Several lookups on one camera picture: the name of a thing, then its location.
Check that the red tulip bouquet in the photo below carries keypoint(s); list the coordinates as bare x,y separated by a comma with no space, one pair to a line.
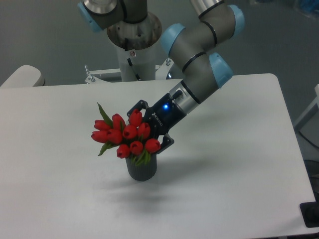
133,140

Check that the white metal base frame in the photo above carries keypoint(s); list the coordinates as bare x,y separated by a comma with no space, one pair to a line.
160,72

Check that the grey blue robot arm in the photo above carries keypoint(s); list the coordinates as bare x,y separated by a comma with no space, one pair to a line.
188,47

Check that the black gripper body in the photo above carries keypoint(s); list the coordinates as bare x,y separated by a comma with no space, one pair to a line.
163,115

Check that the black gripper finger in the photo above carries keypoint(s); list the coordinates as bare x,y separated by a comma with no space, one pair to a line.
142,107
167,141

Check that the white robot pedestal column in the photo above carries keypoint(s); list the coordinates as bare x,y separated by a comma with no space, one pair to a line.
135,43

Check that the dark grey ribbed vase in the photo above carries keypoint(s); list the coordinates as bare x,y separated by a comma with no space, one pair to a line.
142,167

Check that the white furniture leg right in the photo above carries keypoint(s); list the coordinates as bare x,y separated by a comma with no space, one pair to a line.
308,113

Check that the black device at table edge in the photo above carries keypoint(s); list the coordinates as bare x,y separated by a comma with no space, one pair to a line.
310,213

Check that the blue object top right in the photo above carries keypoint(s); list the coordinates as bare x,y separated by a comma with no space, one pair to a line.
309,8

